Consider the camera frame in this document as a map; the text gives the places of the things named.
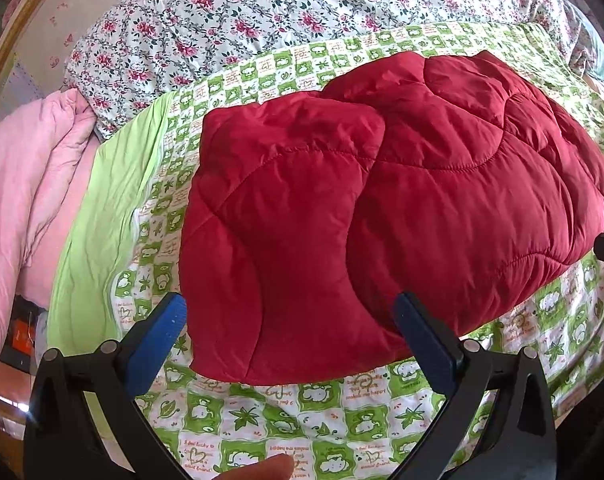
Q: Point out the orange and black box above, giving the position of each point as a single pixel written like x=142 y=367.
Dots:
x=22 y=332

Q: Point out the floral quilt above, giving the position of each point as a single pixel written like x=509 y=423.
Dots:
x=242 y=25

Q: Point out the light blue cloth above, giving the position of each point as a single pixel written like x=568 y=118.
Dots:
x=597 y=55

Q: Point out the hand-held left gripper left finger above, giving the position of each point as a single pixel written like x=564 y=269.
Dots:
x=157 y=340

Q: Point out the red quilted jacket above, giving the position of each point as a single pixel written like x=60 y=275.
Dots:
x=382 y=200

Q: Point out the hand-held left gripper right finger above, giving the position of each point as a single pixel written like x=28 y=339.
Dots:
x=427 y=340

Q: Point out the green checked bed sheet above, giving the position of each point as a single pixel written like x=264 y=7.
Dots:
x=282 y=430

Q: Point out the pink blanket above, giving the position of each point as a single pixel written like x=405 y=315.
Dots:
x=27 y=185

